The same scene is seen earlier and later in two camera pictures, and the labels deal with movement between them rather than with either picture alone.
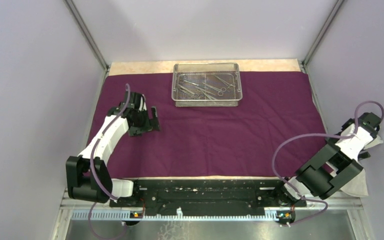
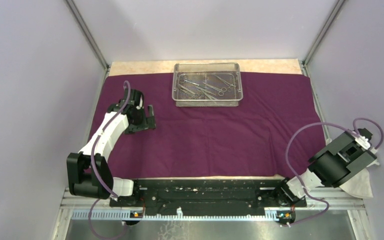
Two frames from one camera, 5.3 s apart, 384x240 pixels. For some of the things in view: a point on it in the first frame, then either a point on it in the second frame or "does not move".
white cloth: x=376 y=140 -> x=357 y=184
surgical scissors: x=187 y=92 does not move
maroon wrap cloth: x=271 y=134 does not move
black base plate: x=272 y=195 does not move
